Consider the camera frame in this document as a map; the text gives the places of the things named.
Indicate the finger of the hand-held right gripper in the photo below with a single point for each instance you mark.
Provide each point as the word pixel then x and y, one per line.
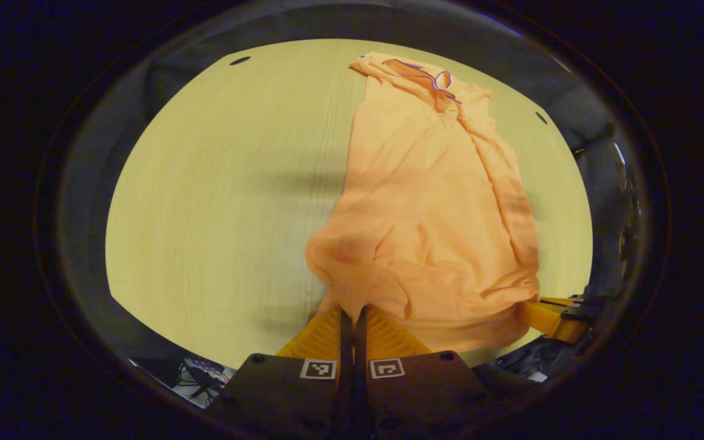
pixel 550 321

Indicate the orange T-shirt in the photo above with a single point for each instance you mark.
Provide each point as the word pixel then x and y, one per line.
pixel 425 214

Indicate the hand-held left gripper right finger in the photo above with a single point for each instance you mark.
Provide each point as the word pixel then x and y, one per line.
pixel 419 397

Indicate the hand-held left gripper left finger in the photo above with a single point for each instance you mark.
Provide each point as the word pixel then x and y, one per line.
pixel 291 397

